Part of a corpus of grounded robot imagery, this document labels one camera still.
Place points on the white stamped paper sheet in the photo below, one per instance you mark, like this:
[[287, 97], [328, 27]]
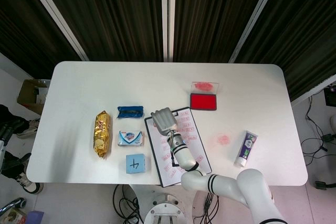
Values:
[[160, 150]]

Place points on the light blue foam cube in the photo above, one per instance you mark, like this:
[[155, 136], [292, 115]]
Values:
[[135, 164]]

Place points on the brown cardboard box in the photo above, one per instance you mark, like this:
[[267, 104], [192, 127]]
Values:
[[30, 98]]

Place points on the purple foam block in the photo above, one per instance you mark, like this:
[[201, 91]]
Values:
[[35, 217]]

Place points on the black power adapter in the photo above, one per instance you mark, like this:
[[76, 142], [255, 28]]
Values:
[[320, 184]]

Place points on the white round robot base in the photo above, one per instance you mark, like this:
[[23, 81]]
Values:
[[164, 208]]

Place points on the silver bar with blue wheel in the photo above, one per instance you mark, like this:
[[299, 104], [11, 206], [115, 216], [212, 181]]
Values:
[[13, 204]]

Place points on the printed paper bag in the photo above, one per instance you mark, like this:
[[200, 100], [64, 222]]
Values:
[[11, 216]]

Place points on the blue foil packet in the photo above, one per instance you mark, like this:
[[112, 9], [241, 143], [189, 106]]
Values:
[[130, 112]]

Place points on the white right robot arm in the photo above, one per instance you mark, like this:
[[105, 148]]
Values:
[[228, 184]]

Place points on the white metal frame post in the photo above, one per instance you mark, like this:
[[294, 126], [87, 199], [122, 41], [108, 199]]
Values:
[[168, 16], [55, 16], [256, 16]]

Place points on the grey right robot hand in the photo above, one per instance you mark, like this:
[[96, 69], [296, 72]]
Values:
[[164, 120]]

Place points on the dark pleated curtain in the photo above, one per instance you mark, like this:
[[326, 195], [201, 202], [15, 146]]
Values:
[[110, 11]]

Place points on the red ink pad case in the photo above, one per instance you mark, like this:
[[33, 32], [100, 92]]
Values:
[[203, 102]]

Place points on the gold snack bag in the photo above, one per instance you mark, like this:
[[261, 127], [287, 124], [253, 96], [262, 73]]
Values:
[[103, 134]]

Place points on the purple white toothpaste tube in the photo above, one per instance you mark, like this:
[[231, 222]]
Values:
[[246, 148]]

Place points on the black white sneaker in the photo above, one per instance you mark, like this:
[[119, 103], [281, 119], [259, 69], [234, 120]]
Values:
[[31, 186], [29, 128]]

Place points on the white blue soap bar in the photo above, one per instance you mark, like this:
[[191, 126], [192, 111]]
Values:
[[130, 138]]

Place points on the black clipboard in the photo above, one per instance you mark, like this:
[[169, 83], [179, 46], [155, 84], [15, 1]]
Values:
[[155, 161]]

